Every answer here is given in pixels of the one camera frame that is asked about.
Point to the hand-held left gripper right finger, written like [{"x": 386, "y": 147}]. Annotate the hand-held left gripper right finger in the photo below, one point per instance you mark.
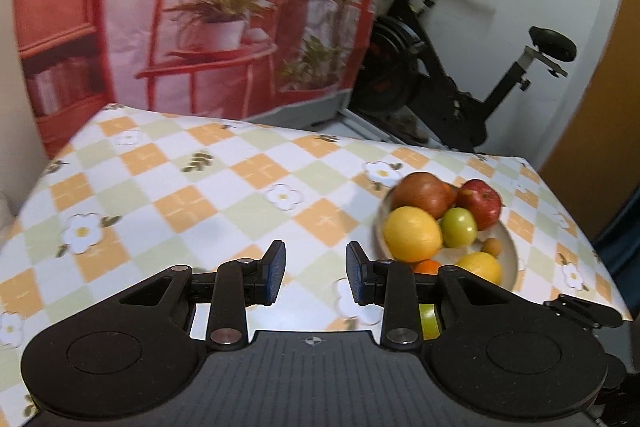
[{"x": 356, "y": 273}]

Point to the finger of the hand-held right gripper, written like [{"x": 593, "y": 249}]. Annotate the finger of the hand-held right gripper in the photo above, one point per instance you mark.
[{"x": 585, "y": 312}]

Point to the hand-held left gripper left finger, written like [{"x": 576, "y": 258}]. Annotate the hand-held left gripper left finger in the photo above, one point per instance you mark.
[{"x": 274, "y": 268}]

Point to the yellow lemon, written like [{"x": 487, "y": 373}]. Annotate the yellow lemon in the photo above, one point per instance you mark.
[
  {"x": 412, "y": 234},
  {"x": 480, "y": 267}
]

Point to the green apple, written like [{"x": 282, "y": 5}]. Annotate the green apple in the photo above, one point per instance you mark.
[
  {"x": 429, "y": 322},
  {"x": 459, "y": 227}
]

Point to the beige round plate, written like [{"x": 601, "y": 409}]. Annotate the beige round plate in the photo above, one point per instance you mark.
[{"x": 509, "y": 257}]

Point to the brown kiwi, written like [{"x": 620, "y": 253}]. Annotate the brown kiwi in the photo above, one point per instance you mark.
[{"x": 491, "y": 247}]

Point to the bright red apple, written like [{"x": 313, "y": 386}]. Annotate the bright red apple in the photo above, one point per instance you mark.
[{"x": 480, "y": 202}]

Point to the dark teal cloth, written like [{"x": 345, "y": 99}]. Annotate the dark teal cloth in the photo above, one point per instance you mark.
[{"x": 622, "y": 227}]

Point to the dark red apple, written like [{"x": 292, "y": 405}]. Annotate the dark red apple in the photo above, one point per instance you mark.
[{"x": 420, "y": 194}]

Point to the checkered floral tablecloth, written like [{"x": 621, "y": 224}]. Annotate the checkered floral tablecloth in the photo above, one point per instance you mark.
[{"x": 150, "y": 217}]

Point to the brown wooden door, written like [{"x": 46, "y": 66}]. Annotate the brown wooden door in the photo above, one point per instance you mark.
[{"x": 600, "y": 132}]

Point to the black exercise bike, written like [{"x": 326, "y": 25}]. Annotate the black exercise bike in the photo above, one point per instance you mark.
[{"x": 395, "y": 72}]

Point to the red chair wall poster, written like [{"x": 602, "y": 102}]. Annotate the red chair wall poster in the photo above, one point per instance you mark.
[{"x": 125, "y": 7}]

